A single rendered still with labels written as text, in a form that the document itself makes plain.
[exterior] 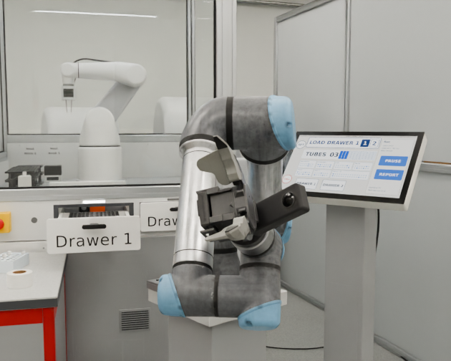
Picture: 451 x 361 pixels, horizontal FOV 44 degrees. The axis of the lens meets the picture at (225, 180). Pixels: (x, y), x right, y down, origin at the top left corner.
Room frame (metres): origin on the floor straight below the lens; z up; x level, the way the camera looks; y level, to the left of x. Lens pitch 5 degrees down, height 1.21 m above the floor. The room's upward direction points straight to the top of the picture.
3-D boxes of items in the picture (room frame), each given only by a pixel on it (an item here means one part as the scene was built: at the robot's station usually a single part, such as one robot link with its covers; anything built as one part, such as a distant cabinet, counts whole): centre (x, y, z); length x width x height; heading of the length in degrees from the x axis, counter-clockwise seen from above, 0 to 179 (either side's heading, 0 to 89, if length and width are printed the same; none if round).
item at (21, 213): (2.55, 0.56, 0.87); 1.02 x 0.95 x 0.14; 103
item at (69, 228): (1.77, 0.42, 0.87); 0.29 x 0.02 x 0.11; 103
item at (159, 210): (2.14, 0.18, 0.87); 0.29 x 0.02 x 0.11; 103
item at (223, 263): (1.55, 0.02, 0.83); 0.15 x 0.15 x 0.10
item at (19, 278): (1.58, 0.59, 0.78); 0.07 x 0.07 x 0.04
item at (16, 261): (1.78, 0.70, 0.78); 0.12 x 0.08 x 0.04; 177
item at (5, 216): (1.98, 0.81, 0.88); 0.07 x 0.05 x 0.07; 103
